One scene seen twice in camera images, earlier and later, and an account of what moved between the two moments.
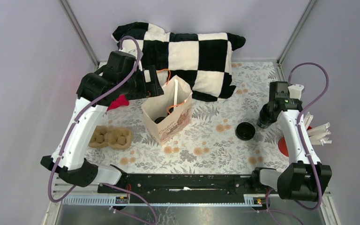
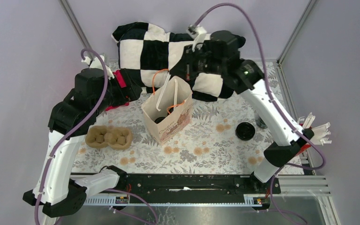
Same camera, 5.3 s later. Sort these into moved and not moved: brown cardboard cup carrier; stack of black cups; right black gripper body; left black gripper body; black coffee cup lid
Moved: right black gripper body; left black gripper body
Not moved: stack of black cups; brown cardboard cup carrier; black coffee cup lid
